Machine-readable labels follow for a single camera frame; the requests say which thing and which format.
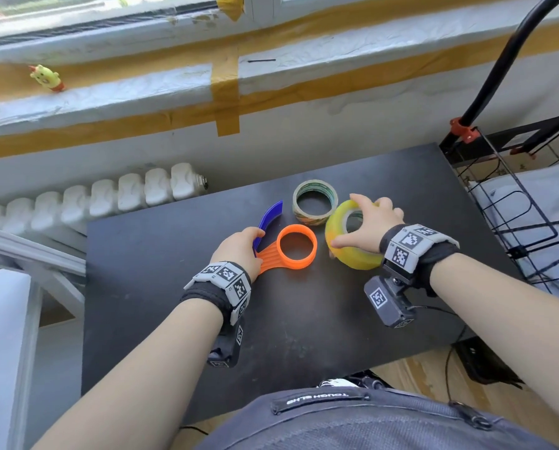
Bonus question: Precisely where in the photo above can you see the person's right hand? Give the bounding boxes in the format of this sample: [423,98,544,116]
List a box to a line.
[328,194,405,254]

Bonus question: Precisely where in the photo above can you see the person's left hand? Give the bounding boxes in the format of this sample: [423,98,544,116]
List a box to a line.
[210,227,266,283]

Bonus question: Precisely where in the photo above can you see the yellow tape roll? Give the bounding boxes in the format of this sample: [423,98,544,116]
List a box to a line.
[325,200,384,270]

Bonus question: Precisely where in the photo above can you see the blue curved plastic blade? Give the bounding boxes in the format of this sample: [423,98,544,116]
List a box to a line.
[252,200,284,257]

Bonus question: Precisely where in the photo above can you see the orange plastic ring dispenser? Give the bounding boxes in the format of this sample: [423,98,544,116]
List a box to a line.
[255,224,318,277]

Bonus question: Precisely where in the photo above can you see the person's right forearm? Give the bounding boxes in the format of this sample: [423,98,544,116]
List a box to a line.
[428,252,559,446]

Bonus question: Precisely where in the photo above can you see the person's left forearm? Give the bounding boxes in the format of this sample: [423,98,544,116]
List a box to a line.
[31,297,226,450]

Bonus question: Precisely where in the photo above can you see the green clear tape roll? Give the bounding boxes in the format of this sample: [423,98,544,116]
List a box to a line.
[292,179,339,227]

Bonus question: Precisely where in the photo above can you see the gray marker left wristband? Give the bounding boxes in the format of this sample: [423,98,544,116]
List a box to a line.
[180,261,253,335]

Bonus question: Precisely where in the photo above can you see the gray marker wristband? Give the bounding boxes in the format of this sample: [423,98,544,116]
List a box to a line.
[180,261,253,335]
[379,224,460,298]

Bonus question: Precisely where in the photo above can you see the gray marker right wristband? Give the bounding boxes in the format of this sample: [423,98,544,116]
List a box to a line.
[379,224,460,298]

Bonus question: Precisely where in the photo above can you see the short yellow masking tape strip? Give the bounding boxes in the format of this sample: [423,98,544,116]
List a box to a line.
[210,47,241,137]

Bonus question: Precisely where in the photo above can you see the black white shoe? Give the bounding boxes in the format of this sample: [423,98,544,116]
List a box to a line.
[319,376,388,392]

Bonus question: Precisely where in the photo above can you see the long yellow masking tape strip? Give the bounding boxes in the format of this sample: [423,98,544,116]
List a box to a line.
[0,21,559,161]
[0,0,524,103]

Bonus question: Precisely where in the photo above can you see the white radiator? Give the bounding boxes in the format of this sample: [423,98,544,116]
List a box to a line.
[0,163,210,236]

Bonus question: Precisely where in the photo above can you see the red clamp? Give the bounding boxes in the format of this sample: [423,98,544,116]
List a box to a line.
[449,118,481,144]

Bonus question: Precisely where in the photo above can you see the black box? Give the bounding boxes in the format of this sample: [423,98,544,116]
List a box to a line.
[453,337,524,388]

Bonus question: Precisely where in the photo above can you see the person's gray trousers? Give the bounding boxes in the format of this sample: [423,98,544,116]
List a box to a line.
[209,386,559,450]

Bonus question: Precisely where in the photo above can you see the white plastic sill cover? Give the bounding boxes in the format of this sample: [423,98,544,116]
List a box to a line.
[0,14,559,136]

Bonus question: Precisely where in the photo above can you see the light blue bedding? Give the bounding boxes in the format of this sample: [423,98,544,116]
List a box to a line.
[472,160,559,305]

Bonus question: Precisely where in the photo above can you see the crumpled yellow tape wad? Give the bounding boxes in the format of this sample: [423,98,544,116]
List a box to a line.
[216,0,245,21]

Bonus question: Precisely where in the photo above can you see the black bent lamp tube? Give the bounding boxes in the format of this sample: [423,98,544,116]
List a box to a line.
[462,0,559,127]

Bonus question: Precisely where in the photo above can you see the yellow toy figure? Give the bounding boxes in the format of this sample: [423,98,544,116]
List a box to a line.
[28,64,66,93]

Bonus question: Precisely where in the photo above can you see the white cabinet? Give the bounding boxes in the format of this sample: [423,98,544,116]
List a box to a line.
[0,269,43,450]

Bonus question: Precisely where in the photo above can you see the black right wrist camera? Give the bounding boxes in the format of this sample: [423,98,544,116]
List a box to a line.
[364,275,417,329]

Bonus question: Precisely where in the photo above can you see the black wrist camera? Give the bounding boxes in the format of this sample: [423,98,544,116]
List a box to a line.
[364,275,417,329]
[207,323,245,369]

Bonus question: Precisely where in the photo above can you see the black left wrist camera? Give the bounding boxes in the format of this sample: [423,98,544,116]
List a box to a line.
[207,323,245,369]

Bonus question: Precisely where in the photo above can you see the black cable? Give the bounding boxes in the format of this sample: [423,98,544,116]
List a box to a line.
[408,304,470,403]

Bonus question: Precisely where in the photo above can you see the black wire rack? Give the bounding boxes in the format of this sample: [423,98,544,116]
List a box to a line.
[441,103,559,305]

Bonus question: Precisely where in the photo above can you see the white frame rail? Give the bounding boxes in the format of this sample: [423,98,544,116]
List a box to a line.
[0,223,87,319]

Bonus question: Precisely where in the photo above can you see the white window frame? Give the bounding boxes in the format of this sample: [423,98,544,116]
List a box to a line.
[0,0,559,49]

